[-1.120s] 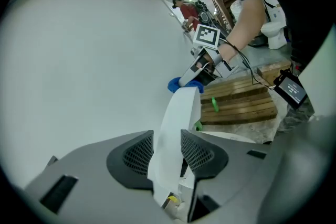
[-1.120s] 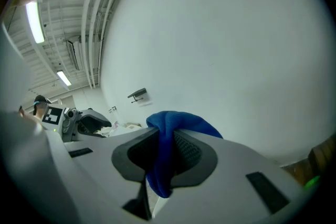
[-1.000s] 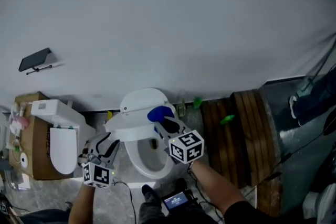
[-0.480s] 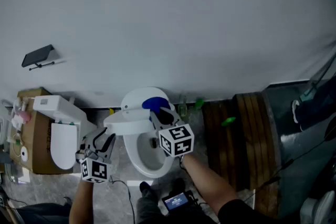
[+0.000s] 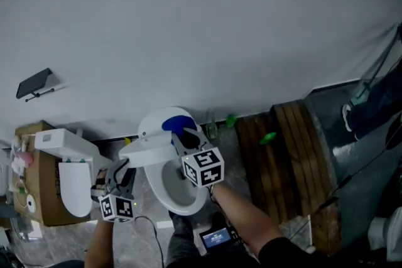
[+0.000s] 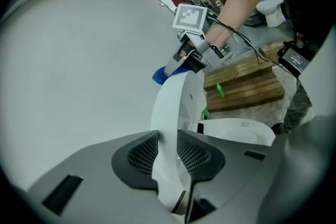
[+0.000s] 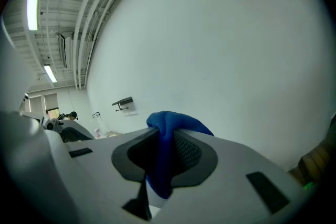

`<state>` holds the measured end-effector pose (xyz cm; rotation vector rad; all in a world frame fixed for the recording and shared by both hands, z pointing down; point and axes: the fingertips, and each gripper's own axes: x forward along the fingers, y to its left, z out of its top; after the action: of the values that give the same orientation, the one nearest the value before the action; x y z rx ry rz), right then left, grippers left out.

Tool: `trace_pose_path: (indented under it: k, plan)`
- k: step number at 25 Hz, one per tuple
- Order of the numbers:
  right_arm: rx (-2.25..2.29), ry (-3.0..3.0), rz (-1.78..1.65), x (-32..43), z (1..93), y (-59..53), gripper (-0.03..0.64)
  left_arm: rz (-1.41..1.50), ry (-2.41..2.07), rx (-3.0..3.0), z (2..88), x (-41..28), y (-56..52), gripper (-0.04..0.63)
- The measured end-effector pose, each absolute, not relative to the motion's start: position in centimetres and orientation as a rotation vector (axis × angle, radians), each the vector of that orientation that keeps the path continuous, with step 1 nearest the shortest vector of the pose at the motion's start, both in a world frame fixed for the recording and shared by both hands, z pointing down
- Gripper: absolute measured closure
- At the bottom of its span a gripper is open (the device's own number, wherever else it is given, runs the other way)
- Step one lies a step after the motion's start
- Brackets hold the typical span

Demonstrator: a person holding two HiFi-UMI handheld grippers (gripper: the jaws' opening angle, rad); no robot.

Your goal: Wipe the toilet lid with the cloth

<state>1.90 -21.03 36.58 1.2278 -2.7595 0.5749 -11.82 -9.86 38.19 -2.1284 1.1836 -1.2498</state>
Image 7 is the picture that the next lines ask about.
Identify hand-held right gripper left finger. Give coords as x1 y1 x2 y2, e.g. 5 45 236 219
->
64 127 161 224

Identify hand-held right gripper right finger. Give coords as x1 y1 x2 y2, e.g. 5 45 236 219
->
151 128 314 224

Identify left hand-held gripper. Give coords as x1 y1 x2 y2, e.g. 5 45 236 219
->
41 115 96 141

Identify blue wiping cloth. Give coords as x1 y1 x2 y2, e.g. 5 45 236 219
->
145 110 215 199

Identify window with blinds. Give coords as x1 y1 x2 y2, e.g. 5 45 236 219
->
28 93 60 116

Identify ceiling strip light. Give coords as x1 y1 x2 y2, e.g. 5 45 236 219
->
43 64 58 84
27 0 45 31

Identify ceiling air conditioner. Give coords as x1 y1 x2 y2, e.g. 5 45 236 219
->
59 31 76 69

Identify low wooden slat platform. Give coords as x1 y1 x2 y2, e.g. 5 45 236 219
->
287 136 334 187

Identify white ceiling pipes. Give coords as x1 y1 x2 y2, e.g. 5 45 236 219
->
72 0 148 90

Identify black wall shelf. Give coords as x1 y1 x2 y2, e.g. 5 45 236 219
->
112 96 133 112

